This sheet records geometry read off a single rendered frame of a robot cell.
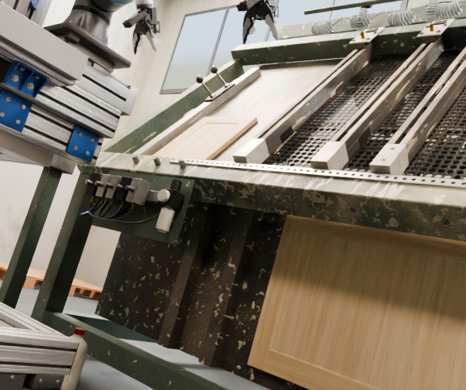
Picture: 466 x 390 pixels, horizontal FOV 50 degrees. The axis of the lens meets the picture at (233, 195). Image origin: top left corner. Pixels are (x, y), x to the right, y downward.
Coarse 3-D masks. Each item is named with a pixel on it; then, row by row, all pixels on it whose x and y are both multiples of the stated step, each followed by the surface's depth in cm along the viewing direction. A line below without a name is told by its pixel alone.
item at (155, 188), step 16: (96, 176) 197; (112, 176) 191; (128, 176) 202; (144, 176) 196; (160, 176) 190; (96, 192) 194; (112, 192) 188; (128, 192) 183; (144, 192) 183; (160, 192) 175; (176, 192) 175; (96, 208) 193; (112, 208) 202; (128, 208) 196; (144, 208) 190; (160, 208) 185; (176, 208) 176; (96, 224) 205; (112, 224) 199; (128, 224) 193; (144, 224) 188; (160, 224) 174; (176, 224) 177; (160, 240) 180; (176, 240) 175
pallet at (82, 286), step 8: (0, 264) 463; (8, 264) 487; (0, 272) 455; (32, 272) 470; (40, 272) 497; (32, 280) 434; (40, 280) 489; (80, 280) 544; (32, 288) 435; (72, 288) 467; (80, 288) 473; (88, 288) 481; (96, 288) 502; (88, 296) 506; (96, 296) 500
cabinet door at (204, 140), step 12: (204, 120) 234; (216, 120) 230; (228, 120) 225; (240, 120) 221; (252, 120) 217; (192, 132) 225; (204, 132) 222; (216, 132) 218; (228, 132) 213; (240, 132) 211; (168, 144) 222; (180, 144) 218; (192, 144) 214; (204, 144) 210; (216, 144) 206; (228, 144) 206; (168, 156) 210; (180, 156) 206; (192, 156) 203; (204, 156) 199
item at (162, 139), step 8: (248, 72) 271; (256, 72) 271; (240, 80) 262; (248, 80) 267; (232, 88) 258; (240, 88) 262; (224, 96) 254; (208, 104) 245; (216, 104) 250; (192, 112) 242; (200, 112) 242; (208, 112) 246; (184, 120) 236; (192, 120) 238; (168, 128) 233; (176, 128) 231; (184, 128) 235; (160, 136) 227; (168, 136) 228; (176, 136) 232; (152, 144) 222; (160, 144) 224; (136, 152) 219; (144, 152) 218; (152, 152) 222
